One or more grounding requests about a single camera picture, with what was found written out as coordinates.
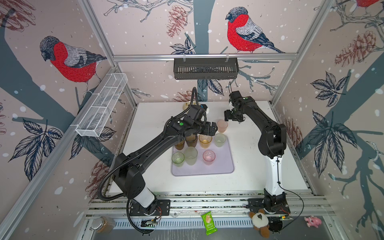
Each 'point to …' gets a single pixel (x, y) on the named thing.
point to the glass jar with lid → (103, 224)
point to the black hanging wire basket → (206, 68)
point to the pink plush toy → (313, 221)
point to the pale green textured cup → (220, 139)
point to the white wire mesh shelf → (92, 121)
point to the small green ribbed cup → (178, 159)
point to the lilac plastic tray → (223, 163)
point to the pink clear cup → (209, 156)
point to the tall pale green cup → (190, 154)
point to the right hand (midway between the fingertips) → (229, 117)
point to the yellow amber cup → (205, 141)
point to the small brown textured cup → (180, 146)
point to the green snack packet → (209, 223)
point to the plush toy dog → (260, 222)
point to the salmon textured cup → (222, 125)
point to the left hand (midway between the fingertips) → (214, 125)
